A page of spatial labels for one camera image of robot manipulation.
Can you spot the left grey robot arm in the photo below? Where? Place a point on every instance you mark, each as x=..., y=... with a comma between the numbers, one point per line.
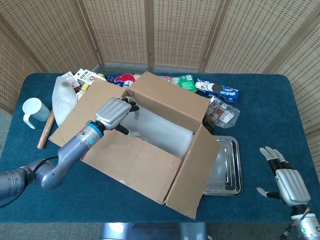
x=72, y=147

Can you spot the yellow sponge pack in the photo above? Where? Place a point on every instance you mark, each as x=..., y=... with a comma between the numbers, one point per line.
x=87, y=77

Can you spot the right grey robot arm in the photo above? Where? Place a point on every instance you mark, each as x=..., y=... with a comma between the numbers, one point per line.
x=308, y=225

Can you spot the red cardboard box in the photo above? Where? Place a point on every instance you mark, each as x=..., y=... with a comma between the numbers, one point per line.
x=140, y=160

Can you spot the bamboo folding screen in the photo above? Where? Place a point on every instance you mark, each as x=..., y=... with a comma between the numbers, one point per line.
x=182, y=32

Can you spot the clear plastic pastry box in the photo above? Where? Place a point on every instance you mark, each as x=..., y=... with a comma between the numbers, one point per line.
x=222, y=113

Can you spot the beige lunch container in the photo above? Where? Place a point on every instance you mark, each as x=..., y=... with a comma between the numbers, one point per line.
x=80, y=96

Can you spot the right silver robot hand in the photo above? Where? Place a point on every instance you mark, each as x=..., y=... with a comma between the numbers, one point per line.
x=291, y=185

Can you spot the stainless steel tray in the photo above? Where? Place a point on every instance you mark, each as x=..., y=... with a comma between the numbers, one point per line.
x=230, y=170

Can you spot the blue cookie package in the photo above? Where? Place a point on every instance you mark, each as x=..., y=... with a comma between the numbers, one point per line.
x=220, y=91

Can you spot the wooden rolling pin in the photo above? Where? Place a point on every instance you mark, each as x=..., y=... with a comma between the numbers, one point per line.
x=46, y=130

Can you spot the light blue mug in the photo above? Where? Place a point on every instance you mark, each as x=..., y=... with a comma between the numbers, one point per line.
x=33, y=108

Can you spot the latex gloves package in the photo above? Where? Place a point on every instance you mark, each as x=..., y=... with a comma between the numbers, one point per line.
x=120, y=78

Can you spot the white foam sheet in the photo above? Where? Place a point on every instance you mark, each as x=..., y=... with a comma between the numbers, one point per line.
x=162, y=130

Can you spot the green snack pack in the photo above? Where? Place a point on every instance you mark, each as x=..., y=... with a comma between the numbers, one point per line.
x=187, y=83

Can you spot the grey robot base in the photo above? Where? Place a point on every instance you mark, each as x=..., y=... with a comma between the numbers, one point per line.
x=155, y=231

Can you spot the small red white carton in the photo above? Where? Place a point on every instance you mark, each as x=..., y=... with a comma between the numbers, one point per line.
x=71, y=80

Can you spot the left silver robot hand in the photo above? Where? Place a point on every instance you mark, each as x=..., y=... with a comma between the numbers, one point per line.
x=112, y=112

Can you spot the white plastic bag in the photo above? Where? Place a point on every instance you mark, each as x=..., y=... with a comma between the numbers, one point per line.
x=63, y=100

